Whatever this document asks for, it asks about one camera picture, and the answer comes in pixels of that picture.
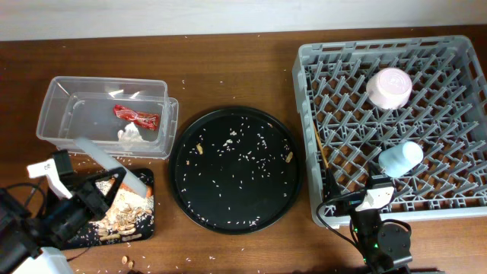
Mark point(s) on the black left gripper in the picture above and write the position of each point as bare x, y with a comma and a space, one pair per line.
90, 196

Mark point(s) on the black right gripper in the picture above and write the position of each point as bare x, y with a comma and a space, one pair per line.
332, 195

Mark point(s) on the grey plate with food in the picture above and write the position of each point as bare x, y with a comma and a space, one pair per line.
108, 162

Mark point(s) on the white tissue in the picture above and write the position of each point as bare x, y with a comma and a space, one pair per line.
130, 134

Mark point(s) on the red snack wrapper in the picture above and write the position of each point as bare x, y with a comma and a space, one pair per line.
145, 120

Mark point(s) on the wooden chopstick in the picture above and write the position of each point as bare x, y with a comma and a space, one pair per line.
320, 146

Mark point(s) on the light blue cup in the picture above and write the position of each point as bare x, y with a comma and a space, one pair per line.
400, 159

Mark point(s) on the orange carrot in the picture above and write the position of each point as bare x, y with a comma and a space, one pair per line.
149, 190

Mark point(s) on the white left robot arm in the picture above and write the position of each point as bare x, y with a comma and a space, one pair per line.
24, 237

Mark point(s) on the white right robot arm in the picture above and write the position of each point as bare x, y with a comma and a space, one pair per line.
383, 243

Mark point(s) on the grey dishwasher rack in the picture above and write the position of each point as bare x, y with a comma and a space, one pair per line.
445, 115

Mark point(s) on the black rectangular tray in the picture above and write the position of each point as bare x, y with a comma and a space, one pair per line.
144, 224

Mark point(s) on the pile of rice and peanuts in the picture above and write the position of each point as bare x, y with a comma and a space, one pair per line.
119, 220

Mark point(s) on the clear plastic bin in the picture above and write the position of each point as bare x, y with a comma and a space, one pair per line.
77, 107

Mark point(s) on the peanut on tray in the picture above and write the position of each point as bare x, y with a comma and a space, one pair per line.
289, 157
199, 149

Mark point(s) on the round black tray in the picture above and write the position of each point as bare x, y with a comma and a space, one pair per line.
241, 183

